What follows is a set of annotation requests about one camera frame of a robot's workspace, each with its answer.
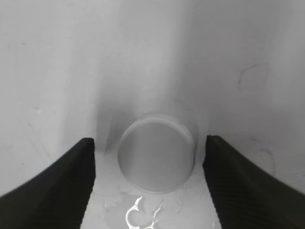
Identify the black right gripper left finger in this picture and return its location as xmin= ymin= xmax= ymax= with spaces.
xmin=0 ymin=138 xmax=95 ymax=229

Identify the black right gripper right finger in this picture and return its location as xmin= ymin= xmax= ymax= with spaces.
xmin=203 ymin=135 xmax=305 ymax=229

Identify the white screw cap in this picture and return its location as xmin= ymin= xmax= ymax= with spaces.
xmin=118 ymin=114 xmax=198 ymax=194

